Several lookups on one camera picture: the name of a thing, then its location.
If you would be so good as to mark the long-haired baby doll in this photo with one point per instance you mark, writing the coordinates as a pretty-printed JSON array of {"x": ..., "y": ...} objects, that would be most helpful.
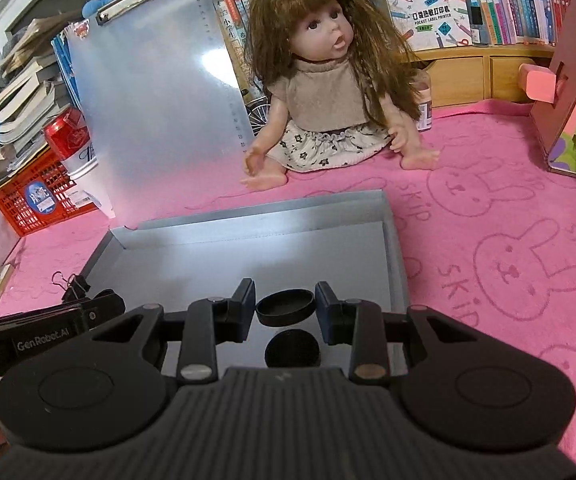
[{"x": 323, "y": 90}]

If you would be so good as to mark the row of shelved books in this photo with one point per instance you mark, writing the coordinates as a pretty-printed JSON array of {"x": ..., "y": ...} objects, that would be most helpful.
[{"x": 508, "y": 0}]

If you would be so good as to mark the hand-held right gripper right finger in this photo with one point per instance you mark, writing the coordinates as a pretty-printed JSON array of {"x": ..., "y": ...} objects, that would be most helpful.
[{"x": 324, "y": 310}]

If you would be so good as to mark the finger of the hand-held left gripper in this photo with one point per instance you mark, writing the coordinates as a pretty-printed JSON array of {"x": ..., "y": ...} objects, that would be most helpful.
[{"x": 105, "y": 307}]

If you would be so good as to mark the white paper cup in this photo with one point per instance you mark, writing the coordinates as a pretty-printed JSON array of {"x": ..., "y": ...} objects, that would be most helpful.
[{"x": 82, "y": 160}]

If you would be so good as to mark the red plastic basket blue sticker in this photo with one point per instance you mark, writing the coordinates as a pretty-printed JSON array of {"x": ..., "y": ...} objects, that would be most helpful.
[{"x": 37, "y": 195}]

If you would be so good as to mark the white cardboard box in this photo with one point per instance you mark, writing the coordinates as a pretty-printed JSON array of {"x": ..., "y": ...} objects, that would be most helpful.
[{"x": 217, "y": 270}]

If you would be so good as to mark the black binder clip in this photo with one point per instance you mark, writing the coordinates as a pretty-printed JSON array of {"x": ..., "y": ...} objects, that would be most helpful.
[{"x": 73, "y": 284}]

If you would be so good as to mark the wooden drawer organizer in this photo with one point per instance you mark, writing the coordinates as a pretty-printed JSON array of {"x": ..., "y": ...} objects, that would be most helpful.
[{"x": 478, "y": 77}]

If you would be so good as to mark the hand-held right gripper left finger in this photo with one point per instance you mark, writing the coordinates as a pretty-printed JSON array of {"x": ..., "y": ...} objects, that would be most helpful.
[{"x": 244, "y": 310}]

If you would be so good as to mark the small white jar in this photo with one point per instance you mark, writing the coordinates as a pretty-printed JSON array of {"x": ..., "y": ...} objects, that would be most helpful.
[{"x": 424, "y": 107}]

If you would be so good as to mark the red soda can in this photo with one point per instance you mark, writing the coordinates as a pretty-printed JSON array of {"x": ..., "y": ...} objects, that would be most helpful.
[{"x": 65, "y": 132}]

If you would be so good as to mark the black round lid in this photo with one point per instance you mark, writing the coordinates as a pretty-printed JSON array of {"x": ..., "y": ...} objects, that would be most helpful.
[
  {"x": 285, "y": 306},
  {"x": 293, "y": 349}
]

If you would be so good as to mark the pink bunny print blanket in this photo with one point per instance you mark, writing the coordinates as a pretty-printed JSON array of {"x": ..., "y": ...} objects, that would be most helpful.
[{"x": 493, "y": 240}]

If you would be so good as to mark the clear plastic clipboard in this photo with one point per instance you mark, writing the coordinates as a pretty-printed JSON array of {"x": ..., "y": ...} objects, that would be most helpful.
[{"x": 157, "y": 100}]

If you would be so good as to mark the label printer box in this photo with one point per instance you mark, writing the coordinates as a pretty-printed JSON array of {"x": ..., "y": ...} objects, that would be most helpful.
[{"x": 425, "y": 15}]

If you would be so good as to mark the stack of worn books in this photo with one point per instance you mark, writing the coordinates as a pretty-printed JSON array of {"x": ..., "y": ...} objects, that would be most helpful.
[{"x": 27, "y": 90}]

